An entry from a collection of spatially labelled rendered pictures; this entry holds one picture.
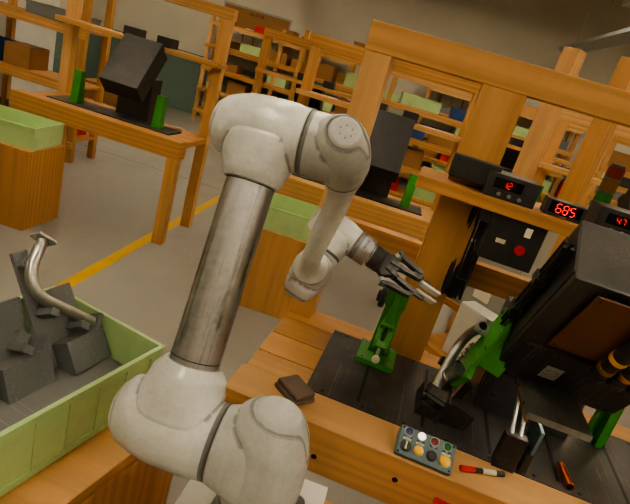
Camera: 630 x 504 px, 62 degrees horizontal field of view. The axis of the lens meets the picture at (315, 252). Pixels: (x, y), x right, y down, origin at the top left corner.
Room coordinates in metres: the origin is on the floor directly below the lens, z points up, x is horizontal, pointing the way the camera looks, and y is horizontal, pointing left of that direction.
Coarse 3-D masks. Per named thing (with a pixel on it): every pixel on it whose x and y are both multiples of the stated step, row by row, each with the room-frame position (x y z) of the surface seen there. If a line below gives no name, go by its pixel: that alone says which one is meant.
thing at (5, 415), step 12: (108, 360) 1.23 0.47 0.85; (60, 372) 1.13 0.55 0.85; (84, 372) 1.15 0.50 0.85; (96, 372) 1.17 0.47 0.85; (108, 372) 1.18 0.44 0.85; (60, 384) 1.08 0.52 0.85; (72, 384) 1.09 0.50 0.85; (84, 384) 1.11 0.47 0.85; (36, 396) 1.02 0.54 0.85; (48, 396) 1.03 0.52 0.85; (60, 396) 1.04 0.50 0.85; (0, 408) 0.95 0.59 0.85; (12, 408) 0.96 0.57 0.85; (24, 408) 0.97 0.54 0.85; (36, 408) 0.98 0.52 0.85; (0, 420) 0.91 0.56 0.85; (12, 420) 0.92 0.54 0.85
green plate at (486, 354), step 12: (504, 312) 1.41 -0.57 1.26; (492, 324) 1.42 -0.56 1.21; (504, 324) 1.34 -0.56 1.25; (492, 336) 1.36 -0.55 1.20; (504, 336) 1.33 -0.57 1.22; (480, 348) 1.37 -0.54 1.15; (492, 348) 1.34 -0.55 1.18; (468, 360) 1.38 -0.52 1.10; (480, 360) 1.33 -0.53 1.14; (492, 360) 1.33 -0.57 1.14; (492, 372) 1.33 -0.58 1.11
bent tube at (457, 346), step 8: (480, 320) 1.43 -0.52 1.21; (488, 320) 1.43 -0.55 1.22; (472, 328) 1.44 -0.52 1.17; (480, 328) 1.41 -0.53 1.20; (488, 328) 1.42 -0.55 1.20; (464, 336) 1.48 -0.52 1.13; (472, 336) 1.46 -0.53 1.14; (456, 344) 1.48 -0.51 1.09; (464, 344) 1.48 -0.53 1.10; (448, 352) 1.48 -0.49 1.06; (456, 352) 1.47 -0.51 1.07; (448, 360) 1.45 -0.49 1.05; (440, 368) 1.43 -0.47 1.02; (440, 376) 1.40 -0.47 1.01; (440, 384) 1.38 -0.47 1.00
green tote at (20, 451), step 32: (128, 352) 1.24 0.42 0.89; (160, 352) 1.20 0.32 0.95; (96, 384) 0.99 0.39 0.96; (32, 416) 0.84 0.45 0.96; (64, 416) 0.91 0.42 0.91; (96, 416) 1.00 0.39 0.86; (0, 448) 0.77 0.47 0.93; (32, 448) 0.84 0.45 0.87; (64, 448) 0.92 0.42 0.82; (0, 480) 0.78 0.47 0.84
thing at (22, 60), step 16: (16, 0) 6.11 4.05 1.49; (112, 0) 5.98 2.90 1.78; (16, 16) 5.57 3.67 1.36; (32, 16) 5.58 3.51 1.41; (48, 16) 5.63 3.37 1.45; (112, 16) 6.01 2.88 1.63; (80, 32) 5.52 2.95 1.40; (96, 32) 5.76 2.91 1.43; (0, 48) 5.73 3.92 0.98; (16, 48) 5.69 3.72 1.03; (32, 48) 5.72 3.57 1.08; (80, 48) 5.56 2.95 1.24; (0, 64) 5.63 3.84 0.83; (16, 64) 5.69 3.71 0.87; (32, 64) 5.74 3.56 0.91; (80, 64) 5.55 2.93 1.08; (32, 80) 5.55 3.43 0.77; (48, 80) 5.55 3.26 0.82; (96, 96) 5.99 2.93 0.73; (96, 144) 6.05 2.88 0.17
